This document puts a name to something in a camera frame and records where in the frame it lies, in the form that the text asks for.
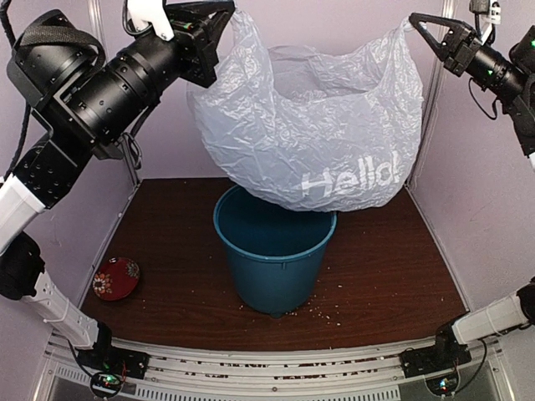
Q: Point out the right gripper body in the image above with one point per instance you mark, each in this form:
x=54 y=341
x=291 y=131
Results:
x=461 y=54

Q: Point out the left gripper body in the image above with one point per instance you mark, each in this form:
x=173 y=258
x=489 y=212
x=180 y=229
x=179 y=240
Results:
x=191 y=27

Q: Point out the translucent blue plastic trash bag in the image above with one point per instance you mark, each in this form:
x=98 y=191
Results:
x=311 y=131

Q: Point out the teal plastic trash bin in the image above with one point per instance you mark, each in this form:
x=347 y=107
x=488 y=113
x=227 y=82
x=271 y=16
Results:
x=274 y=254

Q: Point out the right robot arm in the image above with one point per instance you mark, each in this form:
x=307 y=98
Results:
x=476 y=187

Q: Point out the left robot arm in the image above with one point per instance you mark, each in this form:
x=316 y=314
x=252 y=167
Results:
x=86 y=102

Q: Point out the red floral bowl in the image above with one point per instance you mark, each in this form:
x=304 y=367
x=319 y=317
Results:
x=116 y=279

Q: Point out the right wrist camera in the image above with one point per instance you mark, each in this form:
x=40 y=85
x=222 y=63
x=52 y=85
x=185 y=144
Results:
x=489 y=10

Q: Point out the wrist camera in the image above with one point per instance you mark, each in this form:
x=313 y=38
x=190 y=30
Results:
x=489 y=10
x=140 y=16

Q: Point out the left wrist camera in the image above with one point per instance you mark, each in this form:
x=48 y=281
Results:
x=140 y=16

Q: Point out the left aluminium frame post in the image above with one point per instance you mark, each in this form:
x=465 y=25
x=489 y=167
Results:
x=97 y=29

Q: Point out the aluminium frame post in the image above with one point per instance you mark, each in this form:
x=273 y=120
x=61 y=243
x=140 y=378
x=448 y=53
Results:
x=432 y=94
x=97 y=29

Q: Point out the right aluminium frame post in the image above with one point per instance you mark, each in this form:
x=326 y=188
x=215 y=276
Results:
x=432 y=94

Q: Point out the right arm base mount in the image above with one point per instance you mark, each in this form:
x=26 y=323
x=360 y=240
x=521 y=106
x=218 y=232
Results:
x=426 y=363

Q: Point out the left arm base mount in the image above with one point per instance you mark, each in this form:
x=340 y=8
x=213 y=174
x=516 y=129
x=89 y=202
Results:
x=108 y=375

